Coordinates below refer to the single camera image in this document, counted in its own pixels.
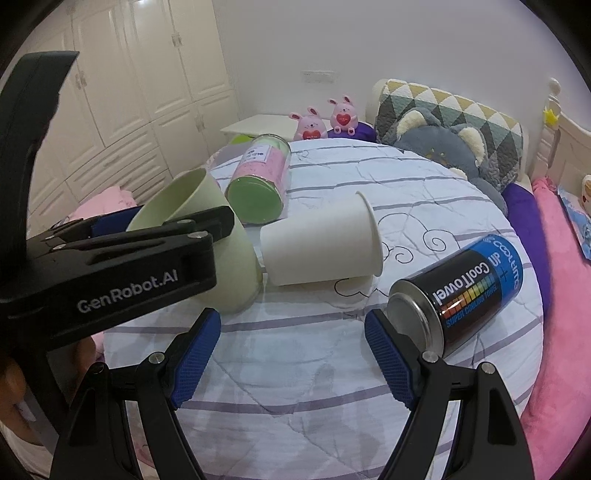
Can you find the person's hand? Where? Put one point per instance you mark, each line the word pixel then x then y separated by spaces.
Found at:
pixel 13 385

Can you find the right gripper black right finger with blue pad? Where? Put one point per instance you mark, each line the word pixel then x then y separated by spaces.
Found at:
pixel 489 441

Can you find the left pink pig plush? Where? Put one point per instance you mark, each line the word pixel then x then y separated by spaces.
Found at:
pixel 310 126

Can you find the striped white table cloth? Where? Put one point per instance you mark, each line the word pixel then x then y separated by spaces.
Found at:
pixel 292 390

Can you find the wall socket panel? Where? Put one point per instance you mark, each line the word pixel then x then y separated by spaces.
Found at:
pixel 318 76

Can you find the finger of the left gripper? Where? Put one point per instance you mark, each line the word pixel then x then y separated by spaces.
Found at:
pixel 217 222
pixel 100 225

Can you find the white paper cup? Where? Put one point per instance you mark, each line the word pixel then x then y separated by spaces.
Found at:
pixel 338 241

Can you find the white wardrobe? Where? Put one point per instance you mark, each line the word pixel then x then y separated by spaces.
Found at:
pixel 147 98

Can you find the white bed headboard post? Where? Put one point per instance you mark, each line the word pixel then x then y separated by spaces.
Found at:
pixel 562 153

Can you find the right pink pig plush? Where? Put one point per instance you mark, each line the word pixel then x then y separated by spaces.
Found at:
pixel 344 118

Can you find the pink fluffy blanket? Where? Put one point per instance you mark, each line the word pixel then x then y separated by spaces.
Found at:
pixel 559 406

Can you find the pink pig plush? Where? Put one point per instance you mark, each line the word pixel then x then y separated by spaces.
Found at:
pixel 344 118
pixel 310 126

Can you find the grey blue cat cushion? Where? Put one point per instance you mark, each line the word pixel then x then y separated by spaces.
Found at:
pixel 461 147

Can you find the triangle pattern pillow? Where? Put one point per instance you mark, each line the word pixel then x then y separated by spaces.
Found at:
pixel 505 138

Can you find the black blue CoolTowel can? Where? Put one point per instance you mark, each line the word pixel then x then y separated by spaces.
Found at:
pixel 441 307

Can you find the pink green clear canister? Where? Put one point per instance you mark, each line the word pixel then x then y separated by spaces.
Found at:
pixel 257 189

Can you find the white bedside table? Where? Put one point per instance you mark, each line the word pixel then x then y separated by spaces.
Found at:
pixel 280 125

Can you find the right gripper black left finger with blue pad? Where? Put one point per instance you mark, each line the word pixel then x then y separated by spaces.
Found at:
pixel 98 444

